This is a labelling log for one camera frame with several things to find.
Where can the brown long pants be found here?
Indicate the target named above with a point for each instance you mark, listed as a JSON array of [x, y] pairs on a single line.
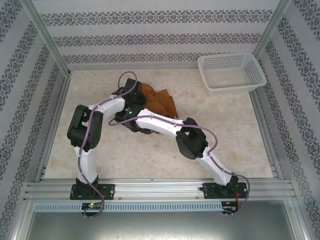
[[162, 100]]

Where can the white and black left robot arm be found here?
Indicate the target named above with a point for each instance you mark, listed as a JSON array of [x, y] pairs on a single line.
[[86, 170]]

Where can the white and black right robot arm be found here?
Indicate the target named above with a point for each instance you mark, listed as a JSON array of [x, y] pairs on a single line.
[[192, 145]]

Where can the white perforated plastic basket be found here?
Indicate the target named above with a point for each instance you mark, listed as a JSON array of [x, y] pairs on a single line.
[[225, 75]]

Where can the small circuit board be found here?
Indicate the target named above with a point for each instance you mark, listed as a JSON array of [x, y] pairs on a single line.
[[230, 208], [91, 206]]

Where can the grey metal panel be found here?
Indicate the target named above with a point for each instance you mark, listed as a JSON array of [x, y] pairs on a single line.
[[160, 226]]

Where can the aluminium table side rail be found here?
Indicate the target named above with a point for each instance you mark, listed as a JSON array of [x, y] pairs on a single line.
[[53, 130], [266, 132]]

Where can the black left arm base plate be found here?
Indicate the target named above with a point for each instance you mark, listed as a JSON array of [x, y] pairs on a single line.
[[107, 190]]

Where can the aluminium mounting rail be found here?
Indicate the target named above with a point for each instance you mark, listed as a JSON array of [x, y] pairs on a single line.
[[160, 187]]

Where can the aluminium frame post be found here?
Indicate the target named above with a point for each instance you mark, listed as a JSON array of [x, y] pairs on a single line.
[[47, 32], [272, 27]]

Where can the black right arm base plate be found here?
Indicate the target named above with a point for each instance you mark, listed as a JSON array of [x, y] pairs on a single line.
[[208, 190]]

